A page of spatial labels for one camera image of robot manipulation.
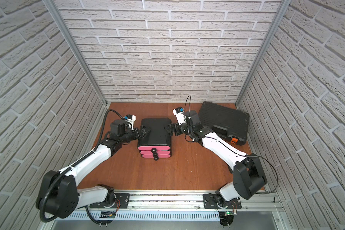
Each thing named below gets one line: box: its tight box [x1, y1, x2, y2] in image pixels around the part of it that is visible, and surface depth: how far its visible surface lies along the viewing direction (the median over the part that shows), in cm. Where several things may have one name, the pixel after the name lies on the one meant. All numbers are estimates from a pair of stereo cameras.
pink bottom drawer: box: [141, 154, 172, 159], surface depth 86 cm
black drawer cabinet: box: [137, 118, 173, 158], surface depth 82 cm
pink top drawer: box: [138, 145, 171, 153], surface depth 79 cm
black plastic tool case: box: [198, 101, 250, 146], surface depth 100 cm
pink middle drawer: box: [139, 150, 172, 155], surface depth 83 cm
